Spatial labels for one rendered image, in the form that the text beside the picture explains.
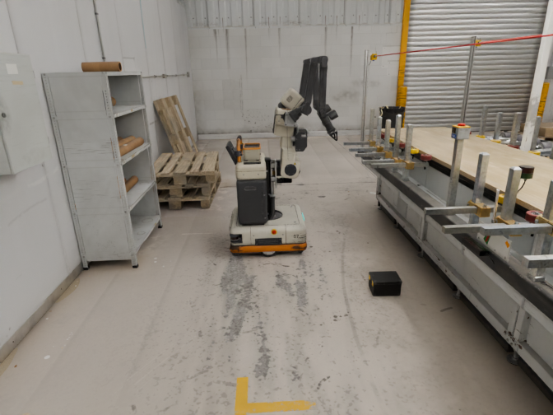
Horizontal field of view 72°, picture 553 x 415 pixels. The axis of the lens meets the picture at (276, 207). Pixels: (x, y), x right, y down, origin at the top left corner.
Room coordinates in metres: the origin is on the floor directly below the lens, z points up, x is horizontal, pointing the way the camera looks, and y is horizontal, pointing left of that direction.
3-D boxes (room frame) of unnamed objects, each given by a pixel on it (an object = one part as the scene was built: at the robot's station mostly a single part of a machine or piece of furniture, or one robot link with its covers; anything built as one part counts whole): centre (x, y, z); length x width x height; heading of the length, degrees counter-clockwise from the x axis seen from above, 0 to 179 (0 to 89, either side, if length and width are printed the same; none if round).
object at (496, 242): (1.66, -1.02, 0.75); 0.26 x 0.01 x 0.10; 2
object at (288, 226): (3.30, 0.09, 0.16); 0.67 x 0.64 x 0.25; 92
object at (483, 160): (1.88, -1.04, 0.89); 0.04 x 0.04 x 0.48; 2
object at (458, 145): (2.14, -1.03, 0.93); 0.05 x 0.05 x 0.45; 2
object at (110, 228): (3.30, 1.41, 0.78); 0.90 x 0.45 x 1.55; 2
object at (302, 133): (3.31, -0.20, 0.99); 0.28 x 0.16 x 0.22; 2
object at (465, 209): (1.83, -0.97, 0.84); 0.43 x 0.03 x 0.04; 92
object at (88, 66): (3.41, 1.42, 1.59); 0.30 x 0.08 x 0.08; 92
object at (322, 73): (3.10, -0.38, 1.40); 0.11 x 0.06 x 0.43; 2
